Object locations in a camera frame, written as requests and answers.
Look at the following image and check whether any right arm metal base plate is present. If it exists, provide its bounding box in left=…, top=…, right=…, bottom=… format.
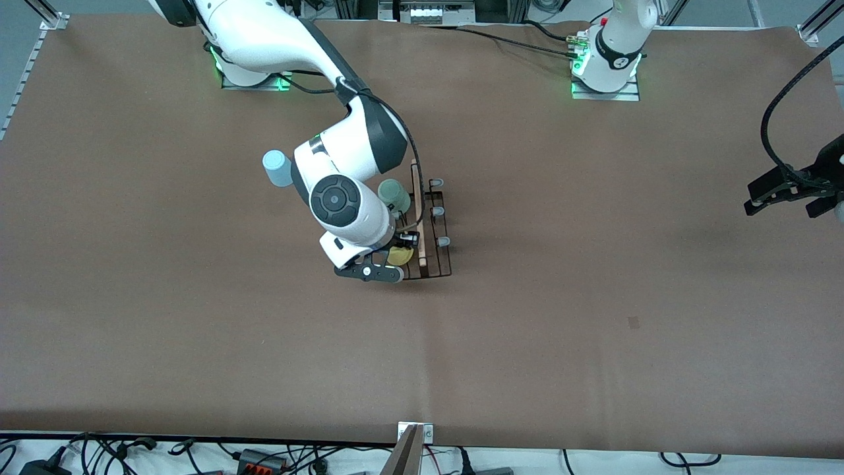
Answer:
left=221, top=66, right=294, bottom=92

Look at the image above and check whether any brown table cover sheet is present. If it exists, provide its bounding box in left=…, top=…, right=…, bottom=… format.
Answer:
left=0, top=13, right=844, bottom=459

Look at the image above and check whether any small metal bracket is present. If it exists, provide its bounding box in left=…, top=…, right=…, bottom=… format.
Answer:
left=398, top=422, right=435, bottom=444

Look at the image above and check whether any pale green plastic cup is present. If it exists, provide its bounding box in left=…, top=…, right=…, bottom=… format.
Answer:
left=377, top=178, right=411, bottom=215

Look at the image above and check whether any dark equipment frame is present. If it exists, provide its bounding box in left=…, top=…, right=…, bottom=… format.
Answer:
left=333, top=0, right=531, bottom=26

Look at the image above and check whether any black looped cable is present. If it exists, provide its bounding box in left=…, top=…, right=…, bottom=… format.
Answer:
left=659, top=451, right=721, bottom=467

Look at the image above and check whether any black wire cup holder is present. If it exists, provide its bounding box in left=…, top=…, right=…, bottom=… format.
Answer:
left=396, top=158, right=454, bottom=281

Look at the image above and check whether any white power strip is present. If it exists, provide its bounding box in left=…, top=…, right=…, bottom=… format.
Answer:
left=399, top=0, right=477, bottom=24

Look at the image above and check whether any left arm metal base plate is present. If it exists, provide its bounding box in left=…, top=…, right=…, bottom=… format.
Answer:
left=571, top=76, right=641, bottom=102

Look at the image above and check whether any black box with orange connectors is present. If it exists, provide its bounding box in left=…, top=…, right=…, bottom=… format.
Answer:
left=236, top=449, right=289, bottom=473

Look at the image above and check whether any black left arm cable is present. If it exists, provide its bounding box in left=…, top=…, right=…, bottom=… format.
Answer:
left=760, top=34, right=844, bottom=189

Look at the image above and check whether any light blue plastic cup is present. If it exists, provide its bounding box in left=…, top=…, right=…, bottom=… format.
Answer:
left=262, top=150, right=295, bottom=188

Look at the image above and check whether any black power adapter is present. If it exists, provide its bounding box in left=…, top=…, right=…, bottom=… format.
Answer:
left=18, top=459, right=72, bottom=475

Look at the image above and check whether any grey camera stand beam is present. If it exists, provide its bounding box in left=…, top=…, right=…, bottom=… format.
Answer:
left=379, top=424, right=426, bottom=475

